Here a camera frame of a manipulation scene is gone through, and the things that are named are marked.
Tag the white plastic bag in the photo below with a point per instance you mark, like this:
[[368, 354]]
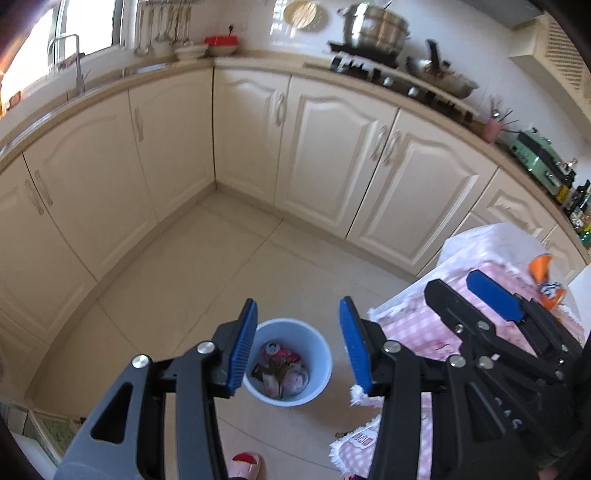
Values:
[[295, 378]]

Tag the grey range hood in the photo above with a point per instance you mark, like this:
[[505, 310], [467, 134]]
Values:
[[521, 9]]

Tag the blue plastic bin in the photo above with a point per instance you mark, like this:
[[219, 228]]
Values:
[[318, 355]]

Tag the green electric grill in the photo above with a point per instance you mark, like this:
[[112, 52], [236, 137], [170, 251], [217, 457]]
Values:
[[538, 157]]

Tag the framed glass panel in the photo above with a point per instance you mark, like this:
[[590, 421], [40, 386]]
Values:
[[46, 431]]

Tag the steel steamer pot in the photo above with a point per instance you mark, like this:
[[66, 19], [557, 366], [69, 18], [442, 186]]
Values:
[[376, 27]]

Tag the steel sink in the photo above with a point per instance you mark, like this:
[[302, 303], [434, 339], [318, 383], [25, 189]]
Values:
[[145, 69]]

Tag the cream lower kitchen cabinets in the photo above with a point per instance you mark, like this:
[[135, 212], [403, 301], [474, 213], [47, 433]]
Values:
[[323, 152]]

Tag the dark wrapper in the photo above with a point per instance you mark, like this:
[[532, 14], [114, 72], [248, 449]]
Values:
[[268, 376]]

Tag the cream lattice wall cabinet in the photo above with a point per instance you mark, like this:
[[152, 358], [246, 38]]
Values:
[[563, 69]]

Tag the person's right forearm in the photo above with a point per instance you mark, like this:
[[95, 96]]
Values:
[[549, 475]]

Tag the hanging kitchen utensils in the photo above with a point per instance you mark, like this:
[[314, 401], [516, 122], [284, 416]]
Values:
[[161, 23]]

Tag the pink utensil holder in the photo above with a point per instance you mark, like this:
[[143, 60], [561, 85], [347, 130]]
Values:
[[493, 129]]

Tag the pink slipper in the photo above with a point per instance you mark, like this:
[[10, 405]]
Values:
[[247, 466]]

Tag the black gas stove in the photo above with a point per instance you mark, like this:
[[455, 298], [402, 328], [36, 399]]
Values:
[[392, 78]]

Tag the red bowl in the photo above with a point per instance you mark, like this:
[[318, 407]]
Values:
[[221, 44]]

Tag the beige kitchen countertop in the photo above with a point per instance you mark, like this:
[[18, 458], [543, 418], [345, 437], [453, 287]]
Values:
[[258, 64]]

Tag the round bamboo tray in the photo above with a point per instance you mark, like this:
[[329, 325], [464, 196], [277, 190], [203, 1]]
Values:
[[304, 13]]

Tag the steel faucet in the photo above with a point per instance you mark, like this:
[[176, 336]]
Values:
[[76, 60]]

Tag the steel wok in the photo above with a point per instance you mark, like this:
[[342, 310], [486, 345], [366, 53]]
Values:
[[443, 76]]

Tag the orange soda bottle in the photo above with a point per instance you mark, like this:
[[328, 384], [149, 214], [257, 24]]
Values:
[[540, 270]]

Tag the pink checked tablecloth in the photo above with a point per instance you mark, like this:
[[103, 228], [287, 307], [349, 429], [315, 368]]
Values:
[[415, 323]]

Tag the group of condiment bottles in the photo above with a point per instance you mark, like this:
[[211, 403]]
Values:
[[577, 207]]

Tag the red drink can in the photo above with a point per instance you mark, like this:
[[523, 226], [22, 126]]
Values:
[[281, 353]]

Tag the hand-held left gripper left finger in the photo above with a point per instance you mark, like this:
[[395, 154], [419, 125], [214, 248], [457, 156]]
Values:
[[240, 346]]

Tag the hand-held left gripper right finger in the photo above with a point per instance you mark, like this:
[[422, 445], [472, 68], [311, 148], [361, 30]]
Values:
[[355, 346]]

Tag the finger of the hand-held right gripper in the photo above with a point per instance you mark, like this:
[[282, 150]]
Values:
[[445, 300], [494, 295]]

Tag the stack of white dishes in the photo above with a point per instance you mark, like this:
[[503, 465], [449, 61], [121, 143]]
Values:
[[190, 51]]

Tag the window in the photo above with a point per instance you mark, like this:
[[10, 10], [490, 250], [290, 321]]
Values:
[[92, 27]]

